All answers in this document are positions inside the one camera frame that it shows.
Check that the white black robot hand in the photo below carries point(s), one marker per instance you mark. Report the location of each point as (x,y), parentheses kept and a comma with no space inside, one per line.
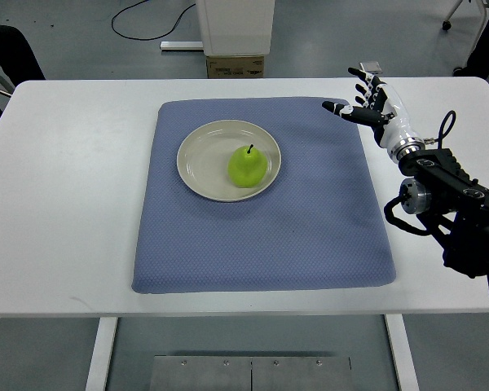
(381,109)

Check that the green pear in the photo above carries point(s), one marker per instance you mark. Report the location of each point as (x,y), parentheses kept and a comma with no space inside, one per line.
(247,166)

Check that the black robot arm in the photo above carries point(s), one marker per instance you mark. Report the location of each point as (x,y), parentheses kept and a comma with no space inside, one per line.
(438,198)

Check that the small grey floor plate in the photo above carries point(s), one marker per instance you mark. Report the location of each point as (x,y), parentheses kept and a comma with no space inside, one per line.
(372,67)

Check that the beige round plate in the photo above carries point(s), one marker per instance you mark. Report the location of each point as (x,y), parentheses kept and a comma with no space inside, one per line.
(204,154)

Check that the person in dark clothes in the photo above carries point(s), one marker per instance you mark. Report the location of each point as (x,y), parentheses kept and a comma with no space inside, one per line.
(477,64)

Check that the blue textured mat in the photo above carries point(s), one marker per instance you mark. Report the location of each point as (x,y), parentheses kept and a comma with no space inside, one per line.
(317,226)

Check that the brown cardboard box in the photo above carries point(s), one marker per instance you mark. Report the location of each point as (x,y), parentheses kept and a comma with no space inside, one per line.
(235,67)

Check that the white right table leg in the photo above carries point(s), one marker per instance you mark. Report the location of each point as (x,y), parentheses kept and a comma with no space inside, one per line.
(401,353)

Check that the white table leg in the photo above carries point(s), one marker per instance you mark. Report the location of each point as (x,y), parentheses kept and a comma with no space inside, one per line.
(401,353)
(102,353)

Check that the black chair at left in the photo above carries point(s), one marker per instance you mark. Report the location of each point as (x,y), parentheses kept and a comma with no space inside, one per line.
(17,59)

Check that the white left table leg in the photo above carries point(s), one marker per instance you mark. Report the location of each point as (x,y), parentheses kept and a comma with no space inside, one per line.
(102,353)

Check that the white pedestal column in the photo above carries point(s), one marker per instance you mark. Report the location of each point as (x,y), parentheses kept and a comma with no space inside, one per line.
(236,27)

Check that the aluminium rail on floor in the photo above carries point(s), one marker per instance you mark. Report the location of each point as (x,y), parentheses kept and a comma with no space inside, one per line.
(181,46)

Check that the metal base plate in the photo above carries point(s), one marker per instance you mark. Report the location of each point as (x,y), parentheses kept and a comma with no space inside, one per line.
(251,373)

